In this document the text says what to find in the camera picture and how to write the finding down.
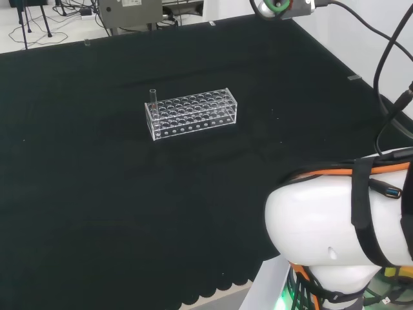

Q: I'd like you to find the clear glass test tube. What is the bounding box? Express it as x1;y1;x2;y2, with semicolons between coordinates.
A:
148;88;162;136

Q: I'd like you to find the clear plastic test tube rack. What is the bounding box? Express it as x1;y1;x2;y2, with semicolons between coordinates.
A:
144;87;239;142

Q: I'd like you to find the black bench cloth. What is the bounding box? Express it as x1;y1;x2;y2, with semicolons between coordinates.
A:
0;9;413;306

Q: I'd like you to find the grey metal cabinet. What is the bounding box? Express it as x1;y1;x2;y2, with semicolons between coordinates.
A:
97;0;164;36

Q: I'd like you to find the black tripod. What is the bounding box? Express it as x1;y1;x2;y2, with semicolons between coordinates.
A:
15;0;53;50

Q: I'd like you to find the yellow stop button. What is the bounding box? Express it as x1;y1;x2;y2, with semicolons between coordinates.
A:
383;266;408;279

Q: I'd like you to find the green cable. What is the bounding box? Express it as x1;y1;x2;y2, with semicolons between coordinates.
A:
263;0;290;16

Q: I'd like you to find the black cable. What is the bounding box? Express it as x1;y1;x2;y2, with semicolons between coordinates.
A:
373;0;413;159
314;0;413;63

